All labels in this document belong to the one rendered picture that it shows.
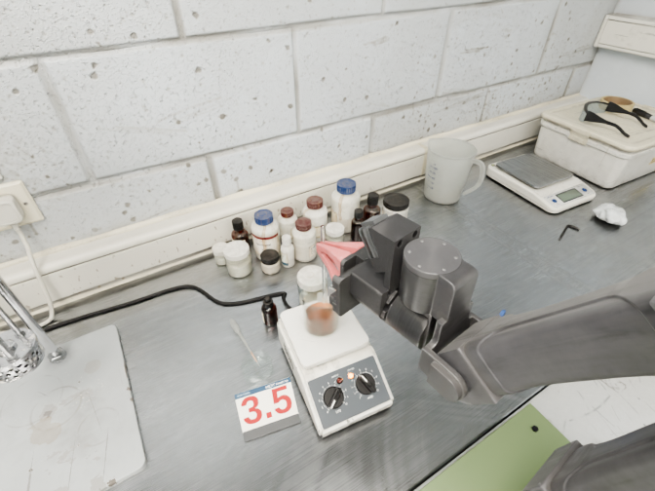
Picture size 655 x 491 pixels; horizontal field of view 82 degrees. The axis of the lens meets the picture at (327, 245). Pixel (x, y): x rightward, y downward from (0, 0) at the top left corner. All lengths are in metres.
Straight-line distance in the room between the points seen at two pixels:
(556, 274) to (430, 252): 0.64
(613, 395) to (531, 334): 0.51
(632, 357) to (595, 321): 0.03
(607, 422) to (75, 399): 0.86
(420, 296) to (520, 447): 0.31
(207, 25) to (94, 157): 0.32
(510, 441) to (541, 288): 0.41
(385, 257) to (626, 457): 0.25
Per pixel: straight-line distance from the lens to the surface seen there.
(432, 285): 0.38
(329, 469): 0.64
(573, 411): 0.78
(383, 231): 0.40
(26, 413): 0.81
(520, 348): 0.35
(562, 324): 0.32
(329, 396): 0.62
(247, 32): 0.84
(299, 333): 0.64
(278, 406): 0.66
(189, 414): 0.70
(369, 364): 0.64
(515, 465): 0.62
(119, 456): 0.70
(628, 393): 0.85
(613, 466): 0.39
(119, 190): 0.87
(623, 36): 1.73
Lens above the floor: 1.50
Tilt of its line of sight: 40 degrees down
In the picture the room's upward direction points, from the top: straight up
